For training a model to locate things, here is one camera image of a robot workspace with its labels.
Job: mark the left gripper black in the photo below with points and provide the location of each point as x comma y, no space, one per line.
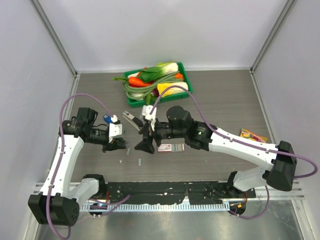
116,143

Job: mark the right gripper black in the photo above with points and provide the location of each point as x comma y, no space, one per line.
146,143

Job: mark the beige stapler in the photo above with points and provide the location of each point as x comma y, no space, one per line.
134,121

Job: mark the blue stapler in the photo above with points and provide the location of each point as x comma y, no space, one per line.
107,119

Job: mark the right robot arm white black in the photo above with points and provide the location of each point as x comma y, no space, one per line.
276,163

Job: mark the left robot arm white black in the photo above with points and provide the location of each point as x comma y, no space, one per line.
58,204

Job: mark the staple box red white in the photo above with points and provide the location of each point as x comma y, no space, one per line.
171,147

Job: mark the white radish toy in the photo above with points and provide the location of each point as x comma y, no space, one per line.
136,96

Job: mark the purple onion toy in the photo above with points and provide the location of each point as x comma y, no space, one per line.
155,93

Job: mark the green long beans toy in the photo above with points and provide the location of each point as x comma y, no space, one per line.
147,90

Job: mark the yellow napa cabbage toy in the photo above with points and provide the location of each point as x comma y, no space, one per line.
171,88

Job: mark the orange carrot toy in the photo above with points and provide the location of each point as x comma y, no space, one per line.
138,83
179,76

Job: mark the green plastic tray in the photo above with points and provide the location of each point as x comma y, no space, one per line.
145,77

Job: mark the orange carrot toy right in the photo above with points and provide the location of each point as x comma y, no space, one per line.
179,76

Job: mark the white green napa cabbage toy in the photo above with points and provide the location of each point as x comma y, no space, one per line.
162,69

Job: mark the Fox's candy bag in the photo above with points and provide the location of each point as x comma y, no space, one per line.
244,133

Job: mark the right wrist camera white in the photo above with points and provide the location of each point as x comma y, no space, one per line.
148,113

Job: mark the white cable duct rail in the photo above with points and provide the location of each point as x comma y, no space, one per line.
183,207

